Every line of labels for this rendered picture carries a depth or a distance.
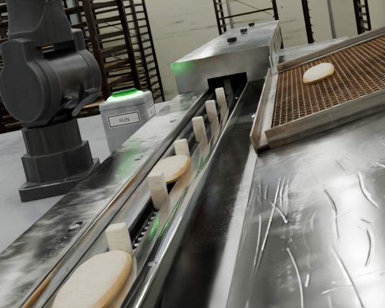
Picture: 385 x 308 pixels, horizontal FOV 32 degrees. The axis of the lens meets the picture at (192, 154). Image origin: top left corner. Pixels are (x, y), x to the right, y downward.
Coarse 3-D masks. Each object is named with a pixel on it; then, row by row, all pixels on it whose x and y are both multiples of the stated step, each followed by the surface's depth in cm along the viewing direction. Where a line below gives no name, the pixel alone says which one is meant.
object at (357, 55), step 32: (384, 32) 96; (288, 64) 99; (352, 64) 79; (384, 64) 70; (288, 96) 74; (320, 96) 66; (352, 96) 59; (384, 96) 50; (256, 128) 56; (288, 128) 51; (320, 128) 51
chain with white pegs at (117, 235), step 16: (224, 80) 126; (224, 96) 114; (208, 112) 100; (176, 144) 72; (160, 176) 59; (160, 192) 59; (112, 224) 46; (144, 224) 55; (112, 240) 45; (128, 240) 46
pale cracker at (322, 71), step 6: (318, 66) 80; (324, 66) 79; (330, 66) 78; (306, 72) 80; (312, 72) 77; (318, 72) 76; (324, 72) 76; (330, 72) 76; (306, 78) 76; (312, 78) 76; (318, 78) 75; (324, 78) 75
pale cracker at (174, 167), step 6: (174, 156) 70; (180, 156) 69; (186, 156) 71; (162, 162) 68; (168, 162) 68; (174, 162) 67; (180, 162) 67; (186, 162) 68; (156, 168) 66; (162, 168) 66; (168, 168) 65; (174, 168) 65; (180, 168) 65; (186, 168) 67; (168, 174) 64; (174, 174) 64; (180, 174) 65; (168, 180) 63; (174, 180) 64
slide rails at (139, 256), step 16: (240, 80) 137; (224, 112) 99; (192, 128) 91; (208, 128) 88; (160, 160) 74; (192, 160) 71; (144, 192) 62; (176, 192) 59; (128, 208) 57; (144, 208) 57; (160, 208) 55; (128, 224) 53; (160, 224) 51; (96, 240) 50; (144, 240) 48; (144, 256) 45; (128, 288) 40; (48, 304) 40; (112, 304) 38
